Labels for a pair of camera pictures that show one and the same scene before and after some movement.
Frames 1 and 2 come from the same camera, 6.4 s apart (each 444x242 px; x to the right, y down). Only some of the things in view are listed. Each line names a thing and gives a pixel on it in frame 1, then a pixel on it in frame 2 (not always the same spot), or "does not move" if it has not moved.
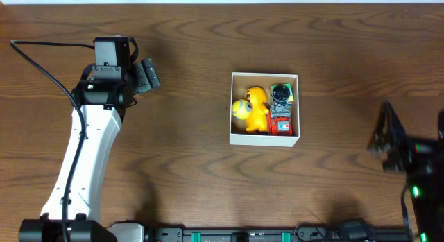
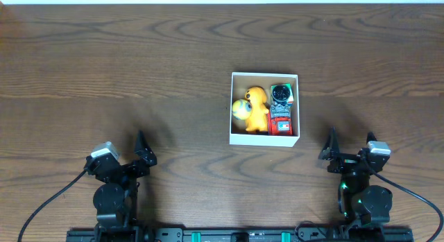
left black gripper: (146, 75) → (128, 168)
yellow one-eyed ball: (242, 109) does not move
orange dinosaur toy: (258, 120) does not move
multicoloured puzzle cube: (291, 99) does not move
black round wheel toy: (281, 93) does not move
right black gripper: (414, 150) → (345, 161)
